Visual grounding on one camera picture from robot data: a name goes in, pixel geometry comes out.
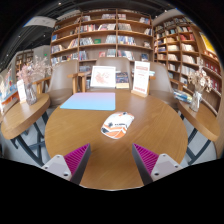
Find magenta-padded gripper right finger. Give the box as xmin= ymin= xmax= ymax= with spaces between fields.
xmin=131 ymin=143 xmax=184 ymax=186

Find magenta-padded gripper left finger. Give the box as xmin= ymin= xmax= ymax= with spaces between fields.
xmin=41 ymin=143 xmax=92 ymax=185

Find white orange computer mouse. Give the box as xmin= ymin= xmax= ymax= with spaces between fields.
xmin=100 ymin=111 xmax=135 ymax=140

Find blue pink gradient mouse pad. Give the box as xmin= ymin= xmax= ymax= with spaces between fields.
xmin=59 ymin=92 xmax=117 ymax=112

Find round wooden side table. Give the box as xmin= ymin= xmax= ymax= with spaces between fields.
xmin=176 ymin=99 xmax=222 ymax=166
xmin=0 ymin=92 xmax=51 ymax=167

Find stack of colourful books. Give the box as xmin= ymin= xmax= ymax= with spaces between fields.
xmin=173 ymin=89 xmax=194 ymax=104

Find brown leather wooden armchair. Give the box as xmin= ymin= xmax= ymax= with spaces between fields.
xmin=33 ymin=59 xmax=79 ymax=108
xmin=148 ymin=61 xmax=179 ymax=109
xmin=68 ymin=56 xmax=134 ymax=94

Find glass vase beige dried flowers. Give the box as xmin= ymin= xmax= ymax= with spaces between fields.
xmin=187 ymin=64 xmax=213 ymax=113

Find glass vase pink dried flowers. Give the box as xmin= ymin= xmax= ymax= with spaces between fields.
xmin=16 ymin=56 xmax=53 ymax=106

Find white red sign wooden stand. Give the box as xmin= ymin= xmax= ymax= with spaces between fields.
xmin=131 ymin=60 xmax=151 ymax=99

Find dark cover book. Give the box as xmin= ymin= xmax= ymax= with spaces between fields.
xmin=115 ymin=71 xmax=130 ymax=90

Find white framed floral picture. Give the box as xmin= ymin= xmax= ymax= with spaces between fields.
xmin=89 ymin=65 xmax=117 ymax=89

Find small white card sign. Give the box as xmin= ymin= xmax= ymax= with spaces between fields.
xmin=16 ymin=78 xmax=28 ymax=104

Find colourful book display stand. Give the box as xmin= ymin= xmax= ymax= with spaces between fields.
xmin=0 ymin=66 xmax=19 ymax=114

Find distant wooden bookshelf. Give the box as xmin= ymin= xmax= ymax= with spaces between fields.
xmin=14 ymin=49 xmax=35 ymax=76

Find tall wooden bookshelf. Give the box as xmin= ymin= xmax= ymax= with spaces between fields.
xmin=153 ymin=13 xmax=223 ymax=114

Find large wooden bookshelf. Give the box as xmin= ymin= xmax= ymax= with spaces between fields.
xmin=49 ymin=8 xmax=155 ymax=73

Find white hanging ceiling panel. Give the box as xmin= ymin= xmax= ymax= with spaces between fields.
xmin=23 ymin=15 xmax=57 ymax=29

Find yellow wall poster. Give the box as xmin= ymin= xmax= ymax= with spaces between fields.
xmin=199 ymin=33 xmax=217 ymax=55

